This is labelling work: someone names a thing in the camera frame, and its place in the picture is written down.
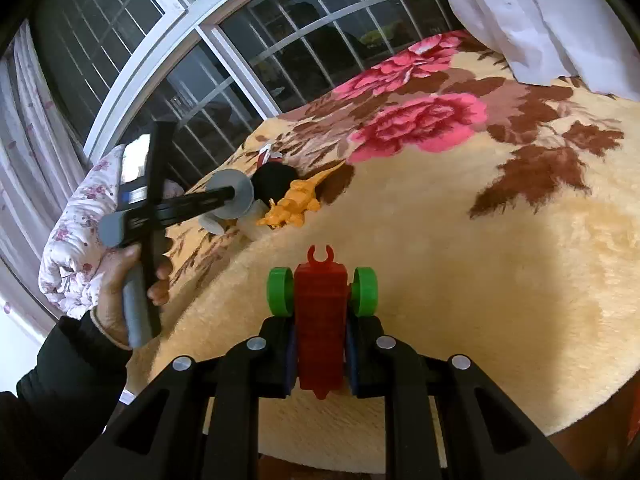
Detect person's left hand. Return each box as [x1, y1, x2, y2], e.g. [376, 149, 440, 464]
[92, 245, 173, 348]

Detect rolled floral quilt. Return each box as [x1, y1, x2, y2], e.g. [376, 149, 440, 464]
[39, 144, 186, 318]

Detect person's left forearm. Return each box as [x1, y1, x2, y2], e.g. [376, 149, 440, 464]
[0, 310, 133, 480]

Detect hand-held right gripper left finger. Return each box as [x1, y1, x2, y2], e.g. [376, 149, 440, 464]
[62, 316, 301, 480]

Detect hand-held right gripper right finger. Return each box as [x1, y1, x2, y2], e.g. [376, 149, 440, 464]
[345, 316, 581, 480]

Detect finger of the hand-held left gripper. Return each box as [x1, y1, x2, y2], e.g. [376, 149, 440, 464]
[160, 186, 237, 226]

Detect white window frame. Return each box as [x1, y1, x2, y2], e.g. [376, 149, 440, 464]
[30, 0, 466, 161]

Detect black round object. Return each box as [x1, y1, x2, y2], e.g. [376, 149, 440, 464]
[250, 161, 296, 206]

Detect red toy car green wheels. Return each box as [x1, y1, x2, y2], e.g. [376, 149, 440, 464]
[266, 245, 379, 401]

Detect sheer floral curtain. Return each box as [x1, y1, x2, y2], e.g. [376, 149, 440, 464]
[0, 25, 96, 321]

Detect orange toy dinosaur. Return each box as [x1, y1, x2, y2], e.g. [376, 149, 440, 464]
[256, 162, 346, 231]

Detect translucent plastic container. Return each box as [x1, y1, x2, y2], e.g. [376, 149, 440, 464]
[235, 212, 266, 243]

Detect white curtain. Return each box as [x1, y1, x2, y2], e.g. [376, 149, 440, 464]
[425, 0, 621, 91]

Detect yellow floral plush blanket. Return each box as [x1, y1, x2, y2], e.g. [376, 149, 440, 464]
[127, 30, 640, 473]

